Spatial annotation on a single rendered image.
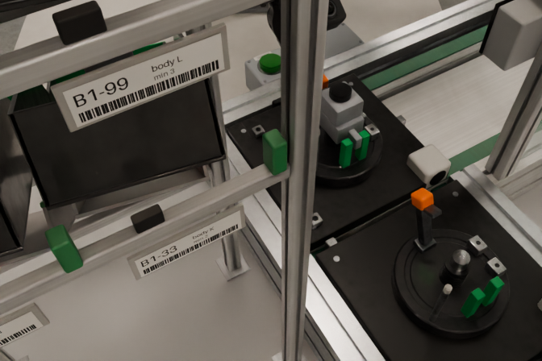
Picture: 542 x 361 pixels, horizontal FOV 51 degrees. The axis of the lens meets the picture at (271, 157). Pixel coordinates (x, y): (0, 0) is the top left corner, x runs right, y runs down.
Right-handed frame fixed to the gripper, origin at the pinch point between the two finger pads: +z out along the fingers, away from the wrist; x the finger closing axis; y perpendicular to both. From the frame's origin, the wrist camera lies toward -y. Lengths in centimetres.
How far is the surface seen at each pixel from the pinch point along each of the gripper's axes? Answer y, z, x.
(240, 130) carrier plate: -0.2, 10.3, 10.3
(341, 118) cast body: -13.2, 0.2, 1.4
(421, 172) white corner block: -21.3, 8.9, -7.5
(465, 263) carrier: -37.0, 3.2, 0.2
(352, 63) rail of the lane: 4.2, 11.3, -13.9
